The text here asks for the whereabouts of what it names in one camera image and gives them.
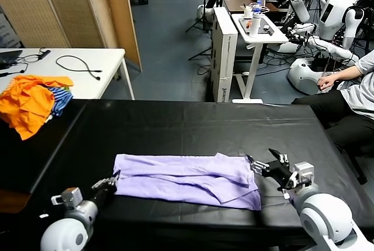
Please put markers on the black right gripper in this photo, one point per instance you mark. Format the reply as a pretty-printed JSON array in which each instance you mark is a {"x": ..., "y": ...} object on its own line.
[{"x": 280, "y": 173}]

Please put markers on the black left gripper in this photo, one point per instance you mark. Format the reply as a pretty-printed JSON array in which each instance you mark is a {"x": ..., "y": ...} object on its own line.
[{"x": 103, "y": 195}]

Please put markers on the lavender t-shirt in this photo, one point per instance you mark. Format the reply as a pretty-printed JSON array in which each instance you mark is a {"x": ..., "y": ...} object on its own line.
[{"x": 187, "y": 179}]

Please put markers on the small white round robot base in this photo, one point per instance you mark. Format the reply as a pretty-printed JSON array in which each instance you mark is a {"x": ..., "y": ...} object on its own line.
[{"x": 204, "y": 12}]

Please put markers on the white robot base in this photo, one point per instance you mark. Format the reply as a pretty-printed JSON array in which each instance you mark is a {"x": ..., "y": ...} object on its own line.
[{"x": 304, "y": 76}]

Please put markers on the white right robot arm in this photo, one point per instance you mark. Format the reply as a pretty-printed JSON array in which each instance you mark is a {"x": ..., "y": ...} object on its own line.
[{"x": 324, "y": 221}]

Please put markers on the person's bare forearm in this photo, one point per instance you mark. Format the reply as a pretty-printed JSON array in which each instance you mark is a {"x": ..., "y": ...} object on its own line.
[{"x": 347, "y": 73}]

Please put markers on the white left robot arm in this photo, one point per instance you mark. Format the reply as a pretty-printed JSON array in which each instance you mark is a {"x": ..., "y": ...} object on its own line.
[{"x": 67, "y": 230}]

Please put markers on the person's bare hand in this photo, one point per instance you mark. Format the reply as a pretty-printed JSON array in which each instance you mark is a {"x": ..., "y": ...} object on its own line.
[{"x": 326, "y": 82}]

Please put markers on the small white tag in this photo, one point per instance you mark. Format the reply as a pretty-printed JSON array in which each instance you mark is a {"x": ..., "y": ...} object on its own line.
[{"x": 44, "y": 216}]

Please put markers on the black wrinkled table cover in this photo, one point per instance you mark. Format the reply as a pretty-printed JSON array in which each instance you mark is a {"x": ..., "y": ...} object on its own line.
[{"x": 204, "y": 128}]

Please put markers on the black glossy table cover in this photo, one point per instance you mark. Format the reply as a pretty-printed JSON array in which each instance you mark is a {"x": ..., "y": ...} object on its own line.
[{"x": 29, "y": 160}]

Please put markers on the black trousers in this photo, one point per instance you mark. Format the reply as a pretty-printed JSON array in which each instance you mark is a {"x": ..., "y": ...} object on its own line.
[{"x": 339, "y": 116}]

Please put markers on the black chair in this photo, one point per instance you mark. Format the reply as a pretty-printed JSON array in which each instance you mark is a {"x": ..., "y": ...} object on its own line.
[{"x": 359, "y": 163}]

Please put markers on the blue striped garment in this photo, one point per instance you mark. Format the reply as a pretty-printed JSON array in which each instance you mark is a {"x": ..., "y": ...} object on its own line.
[{"x": 61, "y": 99}]

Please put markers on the white standing desk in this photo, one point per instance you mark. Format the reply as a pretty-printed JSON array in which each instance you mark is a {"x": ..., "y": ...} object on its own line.
[{"x": 254, "y": 58}]

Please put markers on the orange garment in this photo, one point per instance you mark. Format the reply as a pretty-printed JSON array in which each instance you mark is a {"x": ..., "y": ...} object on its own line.
[{"x": 26, "y": 105}]

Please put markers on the tall white cardboard box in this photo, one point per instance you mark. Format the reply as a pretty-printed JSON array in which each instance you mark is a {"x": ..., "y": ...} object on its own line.
[{"x": 223, "y": 58}]

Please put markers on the grey shirt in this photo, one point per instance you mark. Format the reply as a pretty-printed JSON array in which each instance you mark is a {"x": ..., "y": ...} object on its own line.
[{"x": 360, "y": 93}]

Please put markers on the white table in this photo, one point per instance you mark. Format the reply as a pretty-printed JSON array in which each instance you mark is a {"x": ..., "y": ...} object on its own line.
[{"x": 96, "y": 61}]

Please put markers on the white tumbler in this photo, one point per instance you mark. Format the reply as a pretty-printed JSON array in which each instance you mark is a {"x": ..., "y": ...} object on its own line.
[{"x": 254, "y": 27}]

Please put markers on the grey tray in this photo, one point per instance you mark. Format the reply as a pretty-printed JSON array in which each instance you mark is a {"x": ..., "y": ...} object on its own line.
[{"x": 267, "y": 26}]

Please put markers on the black adapter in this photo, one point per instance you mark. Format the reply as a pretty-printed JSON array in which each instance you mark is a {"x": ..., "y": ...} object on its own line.
[{"x": 44, "y": 53}]

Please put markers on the white paper cup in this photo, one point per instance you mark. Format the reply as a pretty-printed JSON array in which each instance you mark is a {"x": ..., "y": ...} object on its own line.
[{"x": 248, "y": 11}]

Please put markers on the clear water bottle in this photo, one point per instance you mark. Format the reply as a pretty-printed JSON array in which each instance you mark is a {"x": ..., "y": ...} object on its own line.
[{"x": 257, "y": 7}]

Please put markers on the black tripod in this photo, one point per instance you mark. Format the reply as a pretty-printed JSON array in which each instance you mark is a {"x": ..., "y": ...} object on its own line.
[{"x": 201, "y": 20}]

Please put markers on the black laptop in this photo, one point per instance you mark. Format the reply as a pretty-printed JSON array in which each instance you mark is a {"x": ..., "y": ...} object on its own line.
[{"x": 8, "y": 57}]

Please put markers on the white humanoid robot black shoulders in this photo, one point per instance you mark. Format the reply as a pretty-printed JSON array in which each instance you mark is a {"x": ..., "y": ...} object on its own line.
[{"x": 333, "y": 14}]

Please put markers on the wooden partition screen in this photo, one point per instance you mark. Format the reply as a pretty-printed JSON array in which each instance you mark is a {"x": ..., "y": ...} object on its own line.
[{"x": 58, "y": 6}]

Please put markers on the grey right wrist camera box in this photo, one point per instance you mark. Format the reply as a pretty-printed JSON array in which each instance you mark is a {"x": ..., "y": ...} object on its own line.
[{"x": 304, "y": 173}]

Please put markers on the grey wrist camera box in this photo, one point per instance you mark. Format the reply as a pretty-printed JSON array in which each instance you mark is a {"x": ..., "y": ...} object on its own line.
[
  {"x": 304, "y": 173},
  {"x": 70, "y": 197}
]

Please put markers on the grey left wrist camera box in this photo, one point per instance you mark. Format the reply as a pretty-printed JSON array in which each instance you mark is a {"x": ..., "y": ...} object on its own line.
[{"x": 70, "y": 197}]

